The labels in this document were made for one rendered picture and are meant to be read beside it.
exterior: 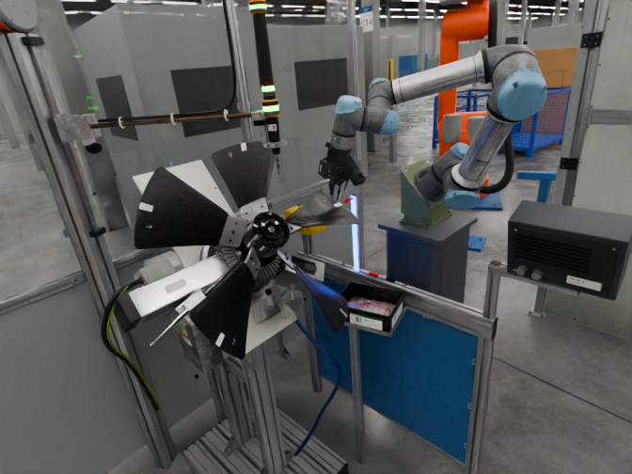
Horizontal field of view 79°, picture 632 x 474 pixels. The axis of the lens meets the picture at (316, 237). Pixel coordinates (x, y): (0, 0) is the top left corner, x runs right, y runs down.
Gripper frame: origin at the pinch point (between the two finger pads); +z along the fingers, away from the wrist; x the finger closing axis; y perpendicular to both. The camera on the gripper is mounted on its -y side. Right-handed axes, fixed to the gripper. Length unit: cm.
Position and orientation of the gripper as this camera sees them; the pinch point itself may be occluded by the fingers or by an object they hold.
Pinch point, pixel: (335, 201)
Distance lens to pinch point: 136.6
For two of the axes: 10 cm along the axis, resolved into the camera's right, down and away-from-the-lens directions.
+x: -6.9, 3.4, -6.4
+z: -1.4, 8.1, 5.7
